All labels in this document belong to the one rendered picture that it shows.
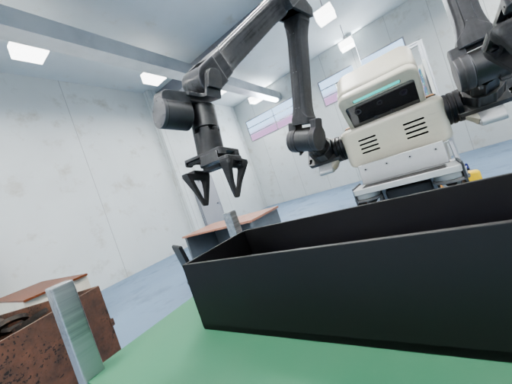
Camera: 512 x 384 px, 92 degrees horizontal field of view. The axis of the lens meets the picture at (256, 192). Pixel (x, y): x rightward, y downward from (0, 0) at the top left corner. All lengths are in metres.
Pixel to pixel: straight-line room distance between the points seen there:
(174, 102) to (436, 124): 0.67
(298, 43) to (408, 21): 10.39
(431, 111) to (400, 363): 0.66
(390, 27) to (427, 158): 10.47
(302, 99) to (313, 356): 0.66
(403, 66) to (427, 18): 10.38
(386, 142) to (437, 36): 10.21
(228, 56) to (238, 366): 0.55
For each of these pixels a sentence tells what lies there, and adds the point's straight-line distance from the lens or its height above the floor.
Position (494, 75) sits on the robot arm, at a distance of 0.76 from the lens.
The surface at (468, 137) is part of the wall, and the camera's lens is 10.68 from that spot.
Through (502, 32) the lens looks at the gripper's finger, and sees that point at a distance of 0.37.
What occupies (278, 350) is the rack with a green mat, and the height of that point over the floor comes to 0.95.
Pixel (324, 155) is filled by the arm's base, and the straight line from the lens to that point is 0.87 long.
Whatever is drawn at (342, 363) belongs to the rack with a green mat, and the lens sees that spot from 0.31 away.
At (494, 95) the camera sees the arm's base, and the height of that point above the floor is 1.17.
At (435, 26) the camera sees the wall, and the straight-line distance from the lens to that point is 11.08.
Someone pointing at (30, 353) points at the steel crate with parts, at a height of 0.67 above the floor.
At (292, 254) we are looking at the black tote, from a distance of 0.29.
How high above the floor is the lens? 1.14
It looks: 1 degrees down
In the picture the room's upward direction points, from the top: 19 degrees counter-clockwise
